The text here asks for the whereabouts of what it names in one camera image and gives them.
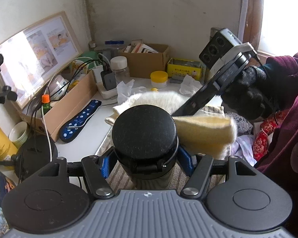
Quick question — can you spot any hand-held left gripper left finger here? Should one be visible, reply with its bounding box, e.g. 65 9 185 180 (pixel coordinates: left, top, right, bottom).
37 151 115 200

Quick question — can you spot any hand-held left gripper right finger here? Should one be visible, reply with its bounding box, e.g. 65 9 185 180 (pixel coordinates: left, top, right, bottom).
177 147 257 200

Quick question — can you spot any cream fluffy cloth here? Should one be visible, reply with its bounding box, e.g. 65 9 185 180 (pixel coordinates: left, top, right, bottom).
105 91 237 160

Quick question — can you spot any black thermos bottle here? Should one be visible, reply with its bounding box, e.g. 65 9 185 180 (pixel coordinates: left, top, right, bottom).
112 105 180 191

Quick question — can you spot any person's right forearm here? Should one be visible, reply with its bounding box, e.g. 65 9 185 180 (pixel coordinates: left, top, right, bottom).
259 52 298 97

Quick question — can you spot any green container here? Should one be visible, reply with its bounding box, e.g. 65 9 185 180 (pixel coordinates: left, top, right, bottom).
81 51 100 66

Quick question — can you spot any blue lid container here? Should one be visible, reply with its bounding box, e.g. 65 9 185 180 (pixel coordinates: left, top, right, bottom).
97 40 125 53

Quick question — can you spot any person's right hand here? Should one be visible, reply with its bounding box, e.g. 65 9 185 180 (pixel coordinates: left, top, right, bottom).
221 64 276 121

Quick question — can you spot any striped towel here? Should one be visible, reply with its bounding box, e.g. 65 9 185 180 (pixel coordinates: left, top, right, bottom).
96 104 230 194

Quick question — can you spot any silver thermos bottle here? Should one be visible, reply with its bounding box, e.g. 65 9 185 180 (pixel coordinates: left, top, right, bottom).
210 27 223 40

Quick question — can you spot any yellow tin box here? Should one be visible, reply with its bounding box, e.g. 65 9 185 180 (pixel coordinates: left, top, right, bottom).
167 58 203 81

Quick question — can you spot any crumpled white plastic bag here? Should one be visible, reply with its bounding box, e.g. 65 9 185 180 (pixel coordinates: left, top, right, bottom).
180 74 201 95

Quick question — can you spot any blue polka dot case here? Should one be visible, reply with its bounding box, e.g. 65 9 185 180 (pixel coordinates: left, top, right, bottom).
60 100 103 143

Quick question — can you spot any lavender cloth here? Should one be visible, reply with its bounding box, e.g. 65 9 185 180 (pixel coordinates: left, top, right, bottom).
229 133 258 166

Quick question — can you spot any floral cushion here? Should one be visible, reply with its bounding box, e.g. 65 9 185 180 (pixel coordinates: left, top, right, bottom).
225 111 254 137

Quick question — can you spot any black desk stand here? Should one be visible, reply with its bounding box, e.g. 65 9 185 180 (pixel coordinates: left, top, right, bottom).
0 53 58 182

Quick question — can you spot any white power strip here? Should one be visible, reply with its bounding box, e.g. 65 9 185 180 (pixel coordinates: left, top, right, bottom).
93 66 120 100

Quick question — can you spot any yellow lid jar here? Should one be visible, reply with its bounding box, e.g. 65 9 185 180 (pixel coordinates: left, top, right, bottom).
150 71 168 89

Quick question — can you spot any large cardboard box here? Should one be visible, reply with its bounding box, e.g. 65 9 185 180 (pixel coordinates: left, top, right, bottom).
21 69 98 142

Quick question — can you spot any crumpled white tissue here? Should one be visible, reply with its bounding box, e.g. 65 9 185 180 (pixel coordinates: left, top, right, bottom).
117 79 147 105

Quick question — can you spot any red patterned cloth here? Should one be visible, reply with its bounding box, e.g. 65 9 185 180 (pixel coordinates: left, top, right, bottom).
253 111 288 162

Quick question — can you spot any small cardboard box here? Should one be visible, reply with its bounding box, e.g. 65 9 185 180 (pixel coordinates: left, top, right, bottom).
118 43 170 78

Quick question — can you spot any black charger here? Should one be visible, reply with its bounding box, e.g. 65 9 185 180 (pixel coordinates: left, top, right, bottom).
100 71 116 91

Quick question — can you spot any white round appliance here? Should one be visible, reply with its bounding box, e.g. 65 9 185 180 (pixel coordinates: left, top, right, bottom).
48 76 68 98

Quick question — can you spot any green white cup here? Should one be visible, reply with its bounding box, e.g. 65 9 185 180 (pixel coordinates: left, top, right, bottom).
9 121 30 149

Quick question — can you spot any clear jar white lid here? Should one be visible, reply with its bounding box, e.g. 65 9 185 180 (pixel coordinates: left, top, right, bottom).
110 56 130 83

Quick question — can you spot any maroon coat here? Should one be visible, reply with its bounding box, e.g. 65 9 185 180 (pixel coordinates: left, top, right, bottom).
254 79 298 238

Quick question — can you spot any blue cookie tin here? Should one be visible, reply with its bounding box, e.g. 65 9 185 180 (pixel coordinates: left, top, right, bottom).
0 170 18 207

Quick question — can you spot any yellow snack packet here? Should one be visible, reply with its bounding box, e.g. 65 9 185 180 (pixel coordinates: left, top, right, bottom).
72 59 90 73

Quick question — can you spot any yellow cylinder canister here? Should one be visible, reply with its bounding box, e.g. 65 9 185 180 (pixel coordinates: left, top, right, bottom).
0 118 18 170

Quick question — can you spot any window frame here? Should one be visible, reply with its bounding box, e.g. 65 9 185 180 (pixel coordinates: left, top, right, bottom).
240 0 298 62

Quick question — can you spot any wooden picture frame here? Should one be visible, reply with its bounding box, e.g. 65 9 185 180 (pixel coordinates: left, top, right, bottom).
0 11 83 109

